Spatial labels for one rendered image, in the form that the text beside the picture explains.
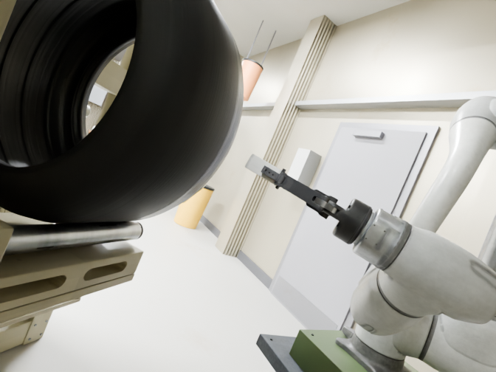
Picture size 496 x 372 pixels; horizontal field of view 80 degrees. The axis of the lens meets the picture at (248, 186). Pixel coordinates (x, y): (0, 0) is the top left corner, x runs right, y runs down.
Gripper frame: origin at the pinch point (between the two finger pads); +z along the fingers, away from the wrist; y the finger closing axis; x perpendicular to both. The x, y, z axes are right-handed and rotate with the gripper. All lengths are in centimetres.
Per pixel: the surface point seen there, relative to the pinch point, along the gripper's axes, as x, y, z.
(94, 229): 27.2, 6.2, 21.8
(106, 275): 36.2, 1.1, 17.4
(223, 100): -7.2, 4.5, 12.4
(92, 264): 32.7, 6.6, 17.9
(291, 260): 69, -288, -2
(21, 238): 27.7, 20.6, 21.2
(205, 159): 4.2, 1.4, 10.9
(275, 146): -41, -353, 102
